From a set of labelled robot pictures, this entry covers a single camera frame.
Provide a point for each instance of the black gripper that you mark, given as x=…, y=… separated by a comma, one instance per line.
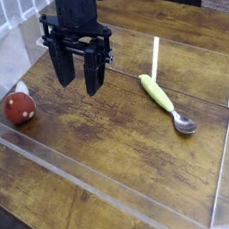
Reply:
x=76, y=19

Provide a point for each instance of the green handled metal spoon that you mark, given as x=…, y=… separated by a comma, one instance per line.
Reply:
x=181, y=123

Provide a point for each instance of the red toy mushroom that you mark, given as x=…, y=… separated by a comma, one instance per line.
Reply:
x=19, y=106

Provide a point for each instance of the clear acrylic enclosure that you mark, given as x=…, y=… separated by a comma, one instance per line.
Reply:
x=115, y=160

